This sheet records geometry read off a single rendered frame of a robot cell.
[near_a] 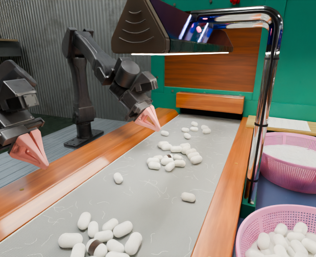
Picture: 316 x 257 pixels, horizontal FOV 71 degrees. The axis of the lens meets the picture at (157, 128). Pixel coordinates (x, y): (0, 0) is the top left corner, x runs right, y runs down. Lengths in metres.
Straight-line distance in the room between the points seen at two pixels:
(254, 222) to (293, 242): 0.06
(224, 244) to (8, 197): 0.42
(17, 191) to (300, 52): 1.02
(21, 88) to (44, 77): 3.68
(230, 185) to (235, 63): 0.65
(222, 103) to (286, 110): 0.26
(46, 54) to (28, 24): 0.52
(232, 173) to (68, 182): 0.39
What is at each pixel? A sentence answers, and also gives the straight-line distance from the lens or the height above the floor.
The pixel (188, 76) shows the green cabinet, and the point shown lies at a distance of 1.11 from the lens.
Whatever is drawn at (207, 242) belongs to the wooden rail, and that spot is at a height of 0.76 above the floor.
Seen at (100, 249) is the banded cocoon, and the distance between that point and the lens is 0.39.
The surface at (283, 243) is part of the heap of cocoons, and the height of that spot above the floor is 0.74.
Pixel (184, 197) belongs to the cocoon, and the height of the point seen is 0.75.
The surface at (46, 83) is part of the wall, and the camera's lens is 4.15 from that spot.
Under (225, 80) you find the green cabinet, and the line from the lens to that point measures 1.07.
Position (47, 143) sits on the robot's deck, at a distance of 1.07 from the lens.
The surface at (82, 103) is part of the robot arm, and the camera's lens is 0.97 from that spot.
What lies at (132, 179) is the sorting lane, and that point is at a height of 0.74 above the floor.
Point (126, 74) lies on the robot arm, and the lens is 0.65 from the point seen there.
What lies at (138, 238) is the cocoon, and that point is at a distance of 0.40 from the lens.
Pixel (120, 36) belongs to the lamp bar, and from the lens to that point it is 0.31.
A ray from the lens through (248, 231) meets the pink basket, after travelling 0.45.
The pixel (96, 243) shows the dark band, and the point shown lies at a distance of 0.40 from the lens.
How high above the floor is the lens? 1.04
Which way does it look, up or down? 19 degrees down
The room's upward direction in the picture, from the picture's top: straight up
